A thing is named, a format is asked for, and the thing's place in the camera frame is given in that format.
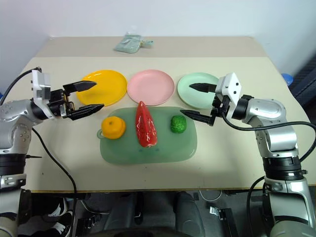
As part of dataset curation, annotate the white cable under table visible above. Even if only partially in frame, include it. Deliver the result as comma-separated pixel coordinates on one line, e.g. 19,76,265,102
198,189,223,201

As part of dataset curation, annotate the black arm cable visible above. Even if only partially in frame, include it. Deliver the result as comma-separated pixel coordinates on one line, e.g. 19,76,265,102
221,111,316,237
0,66,78,237

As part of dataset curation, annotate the green round vegetable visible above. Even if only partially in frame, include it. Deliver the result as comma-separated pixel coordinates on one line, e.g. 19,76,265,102
170,115,188,134

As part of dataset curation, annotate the red pepper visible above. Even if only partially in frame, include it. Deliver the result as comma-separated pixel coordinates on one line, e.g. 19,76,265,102
135,100,159,148

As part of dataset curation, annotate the dark striped object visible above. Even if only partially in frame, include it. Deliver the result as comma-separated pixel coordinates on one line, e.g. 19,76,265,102
290,53,316,112

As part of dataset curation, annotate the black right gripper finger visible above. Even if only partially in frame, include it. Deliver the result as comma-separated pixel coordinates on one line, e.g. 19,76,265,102
189,82,217,93
180,109,216,127

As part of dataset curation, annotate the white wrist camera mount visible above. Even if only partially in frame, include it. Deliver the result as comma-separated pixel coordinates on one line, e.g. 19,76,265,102
215,72,243,119
30,69,52,110

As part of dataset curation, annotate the pink plate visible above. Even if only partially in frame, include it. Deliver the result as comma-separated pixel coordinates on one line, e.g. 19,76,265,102
127,69,175,107

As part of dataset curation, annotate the black and white sneaker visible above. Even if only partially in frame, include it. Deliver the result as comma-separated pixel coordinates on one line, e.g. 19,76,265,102
18,197,75,237

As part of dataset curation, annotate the teal packaged cloth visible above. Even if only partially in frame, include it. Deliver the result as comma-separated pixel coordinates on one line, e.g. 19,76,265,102
113,32,155,54

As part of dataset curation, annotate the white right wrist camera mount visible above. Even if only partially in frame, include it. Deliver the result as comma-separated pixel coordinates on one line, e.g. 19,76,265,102
215,72,243,119

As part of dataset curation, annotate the green plate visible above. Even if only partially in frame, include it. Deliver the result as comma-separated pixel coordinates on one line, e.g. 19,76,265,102
177,72,220,110

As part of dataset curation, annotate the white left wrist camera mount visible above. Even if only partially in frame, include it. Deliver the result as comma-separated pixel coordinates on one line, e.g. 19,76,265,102
30,69,52,110

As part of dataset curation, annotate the blue round object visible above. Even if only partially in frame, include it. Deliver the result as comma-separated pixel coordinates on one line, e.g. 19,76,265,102
281,73,294,87

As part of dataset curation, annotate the orange fruit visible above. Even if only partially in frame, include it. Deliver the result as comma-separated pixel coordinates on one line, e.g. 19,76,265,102
101,116,127,140

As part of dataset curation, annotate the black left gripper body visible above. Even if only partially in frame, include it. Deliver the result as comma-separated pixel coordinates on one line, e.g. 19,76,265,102
47,88,76,119

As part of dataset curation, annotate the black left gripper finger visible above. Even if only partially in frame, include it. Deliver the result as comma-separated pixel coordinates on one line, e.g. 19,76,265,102
62,80,97,96
66,104,105,121

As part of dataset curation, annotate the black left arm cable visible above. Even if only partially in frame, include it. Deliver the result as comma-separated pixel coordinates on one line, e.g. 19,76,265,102
0,66,78,237

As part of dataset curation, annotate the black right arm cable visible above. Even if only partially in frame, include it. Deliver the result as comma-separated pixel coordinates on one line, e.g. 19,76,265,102
221,111,316,237

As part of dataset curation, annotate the translucent green cutting board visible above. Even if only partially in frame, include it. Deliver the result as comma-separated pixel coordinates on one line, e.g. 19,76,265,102
96,106,199,165

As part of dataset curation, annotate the yellow plate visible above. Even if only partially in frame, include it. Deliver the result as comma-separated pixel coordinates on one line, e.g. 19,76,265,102
76,70,128,107

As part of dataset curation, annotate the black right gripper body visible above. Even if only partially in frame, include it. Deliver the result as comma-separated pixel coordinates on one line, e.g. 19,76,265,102
210,94,229,117

